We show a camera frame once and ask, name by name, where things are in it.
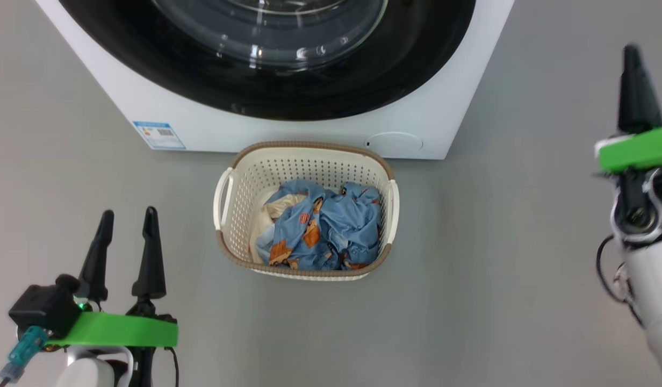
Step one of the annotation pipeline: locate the black round glass washer door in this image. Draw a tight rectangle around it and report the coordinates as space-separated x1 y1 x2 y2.
59 0 477 121

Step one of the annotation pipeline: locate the blue patterned garment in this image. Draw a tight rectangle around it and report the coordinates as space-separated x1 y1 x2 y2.
255 179 384 271

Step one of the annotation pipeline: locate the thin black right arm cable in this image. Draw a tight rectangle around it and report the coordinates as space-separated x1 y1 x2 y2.
596 235 643 323

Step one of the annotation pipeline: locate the cream perforated laundry basket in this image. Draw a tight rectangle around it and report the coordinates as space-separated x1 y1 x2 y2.
213 141 400 282

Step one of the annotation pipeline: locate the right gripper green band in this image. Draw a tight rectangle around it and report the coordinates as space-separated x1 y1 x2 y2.
593 44 662 249

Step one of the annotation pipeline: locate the round white filter cover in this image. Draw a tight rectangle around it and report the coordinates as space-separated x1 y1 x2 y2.
363 132 424 158

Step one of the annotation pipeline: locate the cream garment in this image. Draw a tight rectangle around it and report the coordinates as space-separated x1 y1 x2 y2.
249 192 307 264

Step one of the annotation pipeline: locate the white front-load washing machine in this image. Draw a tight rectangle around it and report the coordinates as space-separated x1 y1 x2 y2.
34 0 516 160

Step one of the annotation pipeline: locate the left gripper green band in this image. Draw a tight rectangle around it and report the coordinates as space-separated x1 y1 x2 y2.
44 206 179 387

